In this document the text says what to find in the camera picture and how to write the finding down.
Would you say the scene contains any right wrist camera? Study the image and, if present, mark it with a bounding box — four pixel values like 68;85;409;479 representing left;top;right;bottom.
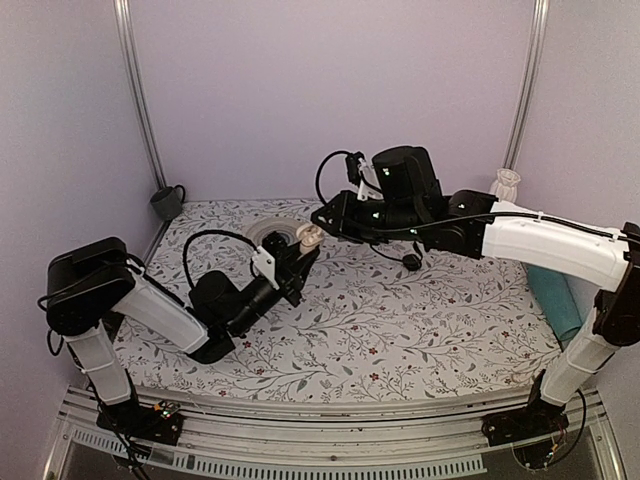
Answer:
345;152;376;201

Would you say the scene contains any white ribbed vase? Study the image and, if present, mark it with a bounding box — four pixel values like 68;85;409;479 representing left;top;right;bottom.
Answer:
489;168;521;203

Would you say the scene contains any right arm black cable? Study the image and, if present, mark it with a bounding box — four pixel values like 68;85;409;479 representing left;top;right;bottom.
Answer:
314;150;626;264

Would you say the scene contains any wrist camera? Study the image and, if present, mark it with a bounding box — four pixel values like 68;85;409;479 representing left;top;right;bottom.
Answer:
251;231;288;290
345;152;376;201

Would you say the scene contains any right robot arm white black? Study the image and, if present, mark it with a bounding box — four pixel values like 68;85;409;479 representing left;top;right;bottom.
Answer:
311;146;639;446

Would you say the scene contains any left aluminium frame post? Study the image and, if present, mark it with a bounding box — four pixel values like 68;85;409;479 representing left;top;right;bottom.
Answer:
113;0;167;189

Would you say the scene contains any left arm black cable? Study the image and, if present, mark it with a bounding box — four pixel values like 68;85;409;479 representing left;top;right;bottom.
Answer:
181;229;261;296

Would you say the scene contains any swirl patterned shallow plate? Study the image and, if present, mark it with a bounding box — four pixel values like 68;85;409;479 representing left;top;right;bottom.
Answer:
244;217;302;245

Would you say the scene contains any white earbuds charging case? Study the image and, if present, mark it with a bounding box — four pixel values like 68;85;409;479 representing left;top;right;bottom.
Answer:
296;223;325;255

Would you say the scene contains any aluminium front rail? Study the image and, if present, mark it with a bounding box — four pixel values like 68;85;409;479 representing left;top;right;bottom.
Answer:
49;387;626;480

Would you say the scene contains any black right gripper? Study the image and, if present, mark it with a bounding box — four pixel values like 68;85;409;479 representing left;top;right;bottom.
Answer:
313;188;425;245

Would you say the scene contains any grey mug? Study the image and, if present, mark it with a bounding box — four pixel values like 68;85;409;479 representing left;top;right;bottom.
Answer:
150;185;186;222

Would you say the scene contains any black earbud case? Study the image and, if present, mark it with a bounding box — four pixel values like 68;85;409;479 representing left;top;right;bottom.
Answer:
401;254;422;272

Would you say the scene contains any floral patterned table mat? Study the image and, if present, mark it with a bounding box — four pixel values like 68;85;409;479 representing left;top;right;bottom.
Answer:
107;198;566;404

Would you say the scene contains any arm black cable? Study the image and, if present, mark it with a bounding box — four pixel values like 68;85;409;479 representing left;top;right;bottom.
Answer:
314;150;626;264
181;229;261;296

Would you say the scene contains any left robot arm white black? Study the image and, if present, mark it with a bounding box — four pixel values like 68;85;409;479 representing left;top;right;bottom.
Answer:
38;232;321;445

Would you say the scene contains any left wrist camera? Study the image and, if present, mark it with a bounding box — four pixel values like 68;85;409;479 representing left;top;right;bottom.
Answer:
251;231;288;290

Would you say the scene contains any aluminium frame post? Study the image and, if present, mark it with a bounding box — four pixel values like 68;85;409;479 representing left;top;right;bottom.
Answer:
113;0;167;189
503;0;550;170

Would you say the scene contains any teal cylinder roll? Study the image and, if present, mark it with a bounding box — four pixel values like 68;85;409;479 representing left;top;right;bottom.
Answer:
525;265;583;344

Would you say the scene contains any right aluminium frame post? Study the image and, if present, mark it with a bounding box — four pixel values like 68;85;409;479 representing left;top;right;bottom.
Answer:
503;0;550;170

